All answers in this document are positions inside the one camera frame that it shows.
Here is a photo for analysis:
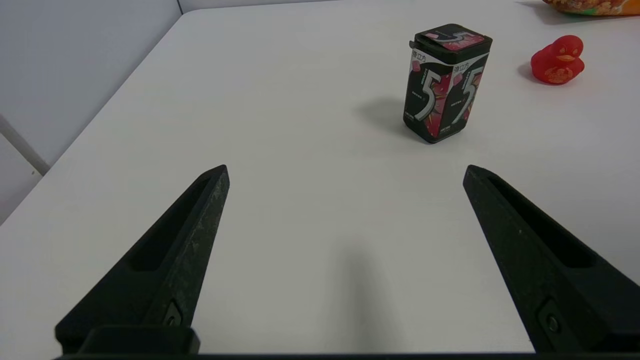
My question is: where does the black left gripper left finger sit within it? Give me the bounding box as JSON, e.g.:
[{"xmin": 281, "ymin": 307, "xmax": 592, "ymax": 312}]
[{"xmin": 55, "ymin": 165, "xmax": 230, "ymax": 354}]

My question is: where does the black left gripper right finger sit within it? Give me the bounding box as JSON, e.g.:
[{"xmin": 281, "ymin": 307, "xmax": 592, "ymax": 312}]
[{"xmin": 463, "ymin": 165, "xmax": 640, "ymax": 354}]

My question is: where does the white partition support bar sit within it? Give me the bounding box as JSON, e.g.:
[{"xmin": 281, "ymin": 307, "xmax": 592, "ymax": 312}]
[{"xmin": 0, "ymin": 114, "xmax": 51, "ymax": 176}]

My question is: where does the red rubber duck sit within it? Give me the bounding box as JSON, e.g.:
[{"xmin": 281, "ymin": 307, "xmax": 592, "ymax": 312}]
[{"xmin": 530, "ymin": 35, "xmax": 585, "ymax": 85}]

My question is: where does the black gum box with 5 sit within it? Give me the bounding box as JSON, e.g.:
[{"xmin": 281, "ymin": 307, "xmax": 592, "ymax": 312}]
[{"xmin": 402, "ymin": 23, "xmax": 493, "ymax": 145}]

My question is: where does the orange snack bag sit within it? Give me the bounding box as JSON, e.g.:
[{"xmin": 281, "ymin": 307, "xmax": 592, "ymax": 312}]
[{"xmin": 542, "ymin": 0, "xmax": 640, "ymax": 17}]

